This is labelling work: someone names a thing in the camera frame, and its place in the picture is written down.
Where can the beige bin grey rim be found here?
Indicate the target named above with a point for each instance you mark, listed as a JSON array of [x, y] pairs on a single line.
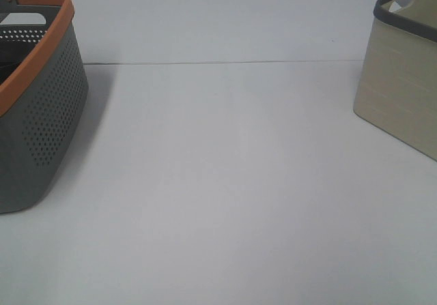
[[397, 87]]

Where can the grey perforated basket orange rim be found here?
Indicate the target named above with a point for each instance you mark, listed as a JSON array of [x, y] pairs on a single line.
[[43, 93]]

